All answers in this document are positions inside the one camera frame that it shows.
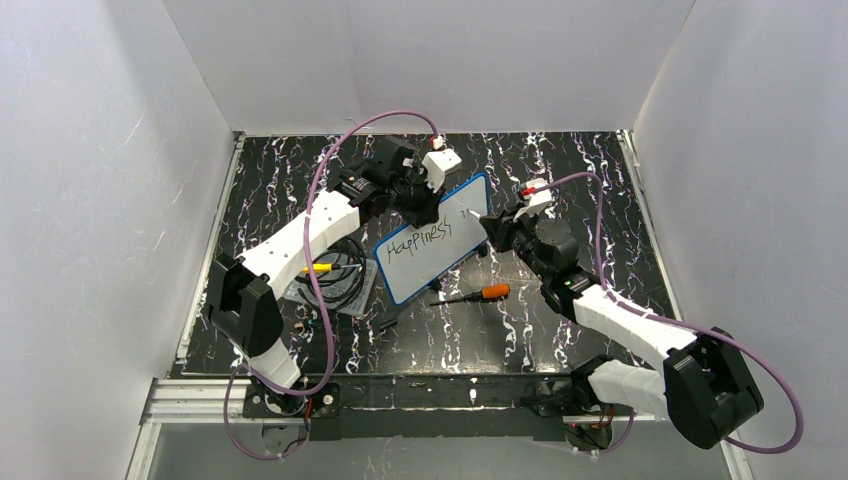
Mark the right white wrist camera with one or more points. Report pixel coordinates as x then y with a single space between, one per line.
535 198

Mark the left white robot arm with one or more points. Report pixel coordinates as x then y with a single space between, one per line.
243 291

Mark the black marker cap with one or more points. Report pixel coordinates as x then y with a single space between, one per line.
387 324

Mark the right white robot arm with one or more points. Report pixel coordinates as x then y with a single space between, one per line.
697 381

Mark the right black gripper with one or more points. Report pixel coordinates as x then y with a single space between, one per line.
499 225

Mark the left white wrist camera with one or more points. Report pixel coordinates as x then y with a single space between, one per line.
438 165

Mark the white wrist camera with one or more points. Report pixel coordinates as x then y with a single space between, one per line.
535 198
438 165

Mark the clear plastic box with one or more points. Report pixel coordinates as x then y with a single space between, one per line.
345 292

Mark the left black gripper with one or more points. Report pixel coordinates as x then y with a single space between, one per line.
424 203

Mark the orange handled screwdriver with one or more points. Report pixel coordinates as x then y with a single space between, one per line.
486 294

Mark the yellow handled screwdriver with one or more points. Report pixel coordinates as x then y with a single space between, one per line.
330 267

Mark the blue framed whiteboard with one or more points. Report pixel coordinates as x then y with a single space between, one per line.
409 258

